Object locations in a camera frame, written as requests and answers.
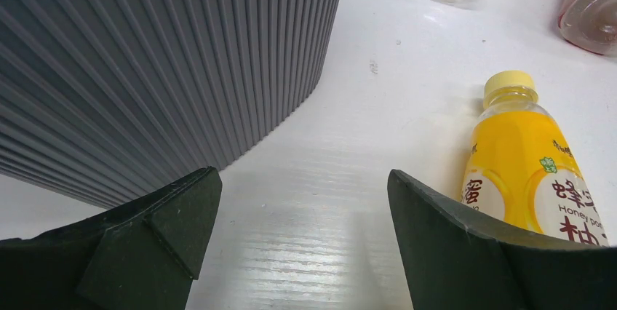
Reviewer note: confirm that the grey ribbed waste bin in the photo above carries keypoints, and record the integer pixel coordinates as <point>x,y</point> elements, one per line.
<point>104,101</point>

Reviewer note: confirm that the red yellow label bottle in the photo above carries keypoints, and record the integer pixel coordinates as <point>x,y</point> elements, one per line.
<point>590,25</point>

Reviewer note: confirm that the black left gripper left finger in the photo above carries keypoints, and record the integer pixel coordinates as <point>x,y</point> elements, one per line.
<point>143,254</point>

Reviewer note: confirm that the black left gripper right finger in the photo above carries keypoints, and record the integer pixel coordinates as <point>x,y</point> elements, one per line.
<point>455,257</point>

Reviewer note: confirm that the yellow honey pomelo bottle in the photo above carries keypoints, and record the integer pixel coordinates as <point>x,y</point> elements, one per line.
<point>521,169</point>

